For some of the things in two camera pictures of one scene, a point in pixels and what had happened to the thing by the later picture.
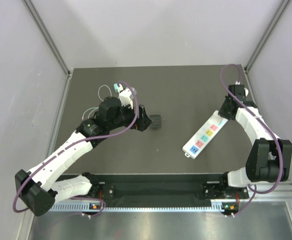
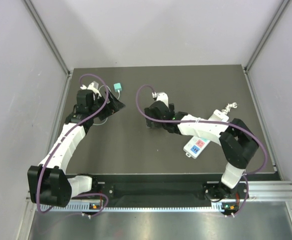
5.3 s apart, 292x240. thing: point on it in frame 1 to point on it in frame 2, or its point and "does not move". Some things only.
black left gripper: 143,122 to 112,107
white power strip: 205,133 does not move
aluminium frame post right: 282,7 does not move
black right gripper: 222,112 to 148,113
